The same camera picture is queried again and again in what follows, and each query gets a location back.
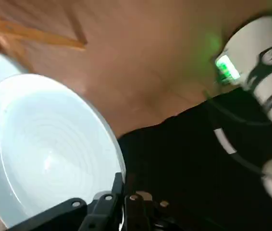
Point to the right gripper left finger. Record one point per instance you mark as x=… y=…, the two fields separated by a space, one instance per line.
x=102 y=211

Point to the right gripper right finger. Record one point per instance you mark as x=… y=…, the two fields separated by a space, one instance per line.
x=140 y=216

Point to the wooden plate rack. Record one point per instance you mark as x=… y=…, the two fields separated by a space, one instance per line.
x=42 y=39

